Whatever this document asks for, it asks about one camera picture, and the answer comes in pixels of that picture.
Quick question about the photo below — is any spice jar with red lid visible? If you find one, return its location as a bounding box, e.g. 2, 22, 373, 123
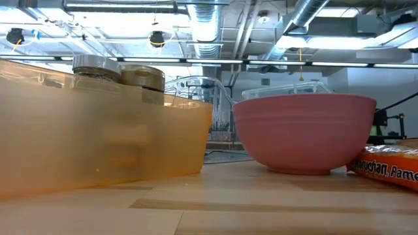
120, 63, 167, 106

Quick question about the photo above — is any pink bowl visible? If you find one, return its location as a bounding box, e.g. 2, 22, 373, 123
232, 93, 378, 176

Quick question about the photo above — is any bagel seasoning glass jar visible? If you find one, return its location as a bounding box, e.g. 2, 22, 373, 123
71, 54, 123, 84

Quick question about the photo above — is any orange yellow ramen packet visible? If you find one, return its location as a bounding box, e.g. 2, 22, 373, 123
346, 144, 418, 193

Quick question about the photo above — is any clear plastic bin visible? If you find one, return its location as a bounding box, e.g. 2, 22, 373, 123
164, 75, 254, 164
241, 81, 334, 101

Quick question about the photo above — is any long linear ceiling light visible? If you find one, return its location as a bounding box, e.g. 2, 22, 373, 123
0, 55, 418, 69

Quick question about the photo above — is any black round ceiling device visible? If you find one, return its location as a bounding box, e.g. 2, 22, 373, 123
5, 27, 25, 46
148, 30, 166, 49

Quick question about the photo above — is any dark horizontal ceiling pipe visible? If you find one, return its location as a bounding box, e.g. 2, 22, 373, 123
63, 0, 189, 14

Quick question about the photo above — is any orange translucent plastic bin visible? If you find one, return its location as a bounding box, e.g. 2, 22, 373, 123
0, 57, 215, 200

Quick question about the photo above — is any corrugated silver ventilation duct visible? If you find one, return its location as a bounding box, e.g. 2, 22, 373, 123
185, 0, 223, 59

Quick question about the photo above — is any yellow hanging cord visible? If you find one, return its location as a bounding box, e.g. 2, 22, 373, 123
298, 48, 304, 82

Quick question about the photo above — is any smooth silver spiral duct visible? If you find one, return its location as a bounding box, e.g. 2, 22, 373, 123
264, 0, 330, 61

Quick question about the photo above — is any grey rectangular ceiling duct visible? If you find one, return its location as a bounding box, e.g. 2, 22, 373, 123
306, 14, 393, 37

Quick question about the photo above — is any black aluminium rig frame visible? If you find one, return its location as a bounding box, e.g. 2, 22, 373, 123
367, 100, 418, 146

